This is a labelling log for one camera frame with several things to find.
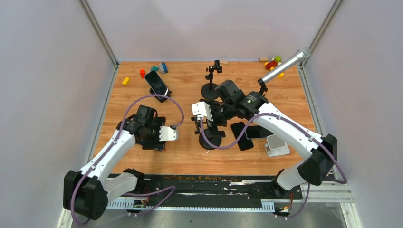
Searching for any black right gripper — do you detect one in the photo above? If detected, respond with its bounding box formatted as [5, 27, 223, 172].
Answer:
[204, 100, 236, 137]

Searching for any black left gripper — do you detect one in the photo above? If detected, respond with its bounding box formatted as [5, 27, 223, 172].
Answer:
[142, 117, 166, 149]

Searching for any black round-base clamp stand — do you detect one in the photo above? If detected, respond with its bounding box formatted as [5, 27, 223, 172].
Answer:
[201, 60, 222, 100]

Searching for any teal phone black screen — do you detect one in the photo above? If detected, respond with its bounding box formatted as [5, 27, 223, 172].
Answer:
[144, 70, 169, 96]

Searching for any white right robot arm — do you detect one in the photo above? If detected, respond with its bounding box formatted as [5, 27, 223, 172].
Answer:
[192, 80, 337, 199]

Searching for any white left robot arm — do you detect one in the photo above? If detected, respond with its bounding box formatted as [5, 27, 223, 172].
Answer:
[63, 105, 166, 220]

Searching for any silver aluminium phone stand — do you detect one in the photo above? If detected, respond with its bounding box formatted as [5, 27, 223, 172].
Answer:
[265, 134, 290, 157]

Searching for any yellow block left side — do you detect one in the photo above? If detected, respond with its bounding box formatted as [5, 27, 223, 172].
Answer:
[122, 77, 130, 86]

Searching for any blue white block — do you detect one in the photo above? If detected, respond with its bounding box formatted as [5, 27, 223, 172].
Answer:
[158, 62, 168, 74]

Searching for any beige wooden block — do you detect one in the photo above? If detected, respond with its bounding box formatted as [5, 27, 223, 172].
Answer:
[220, 60, 229, 66]

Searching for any black mini tripod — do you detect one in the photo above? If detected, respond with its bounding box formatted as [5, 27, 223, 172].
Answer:
[259, 82, 268, 96]

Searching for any red toy car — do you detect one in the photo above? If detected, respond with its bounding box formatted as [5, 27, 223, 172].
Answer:
[264, 56, 282, 71]

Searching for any silver microphone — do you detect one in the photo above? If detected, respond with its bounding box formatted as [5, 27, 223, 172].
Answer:
[258, 47, 312, 86]

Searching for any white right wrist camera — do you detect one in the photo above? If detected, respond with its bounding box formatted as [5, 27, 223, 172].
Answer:
[191, 102, 213, 122]

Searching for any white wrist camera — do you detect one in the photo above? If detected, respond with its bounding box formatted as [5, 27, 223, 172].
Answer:
[159, 126, 178, 142]
[191, 102, 213, 122]

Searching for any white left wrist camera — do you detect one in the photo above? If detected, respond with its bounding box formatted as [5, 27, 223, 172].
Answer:
[159, 126, 178, 142]

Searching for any black phone dark frame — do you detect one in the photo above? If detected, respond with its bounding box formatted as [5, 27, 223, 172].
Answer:
[230, 122, 254, 151]

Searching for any black phone silver frame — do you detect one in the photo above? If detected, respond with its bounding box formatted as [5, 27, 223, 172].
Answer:
[245, 125, 273, 140]

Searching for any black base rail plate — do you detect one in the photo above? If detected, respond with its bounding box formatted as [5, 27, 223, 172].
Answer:
[132, 174, 303, 201]

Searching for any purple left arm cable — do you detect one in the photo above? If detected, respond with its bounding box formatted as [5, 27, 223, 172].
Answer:
[69, 94, 185, 226]

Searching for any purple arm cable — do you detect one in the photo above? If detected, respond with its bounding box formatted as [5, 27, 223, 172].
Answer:
[199, 113, 348, 220]
[69, 94, 185, 226]

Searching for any white slotted cable duct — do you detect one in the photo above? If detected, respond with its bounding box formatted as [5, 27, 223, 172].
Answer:
[107, 199, 276, 212]

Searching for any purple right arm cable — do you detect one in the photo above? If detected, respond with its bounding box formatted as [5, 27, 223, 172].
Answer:
[199, 113, 348, 220]

